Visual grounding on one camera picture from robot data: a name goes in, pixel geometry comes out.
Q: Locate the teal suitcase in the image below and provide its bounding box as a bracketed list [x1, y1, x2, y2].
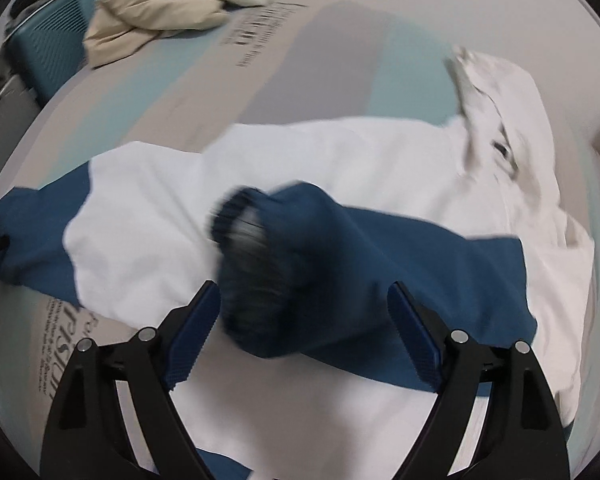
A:
[2, 0, 111, 107]

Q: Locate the white and blue hoodie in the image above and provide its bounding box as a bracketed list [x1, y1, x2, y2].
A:
[0, 46, 597, 480]

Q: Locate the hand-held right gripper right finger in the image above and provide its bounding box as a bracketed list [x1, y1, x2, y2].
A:
[386, 282, 572, 480]

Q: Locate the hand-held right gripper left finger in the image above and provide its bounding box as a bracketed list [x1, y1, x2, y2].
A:
[39, 280, 222, 480]

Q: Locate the pile of beige clothes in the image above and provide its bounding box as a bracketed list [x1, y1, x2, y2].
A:
[82, 0, 301, 70]

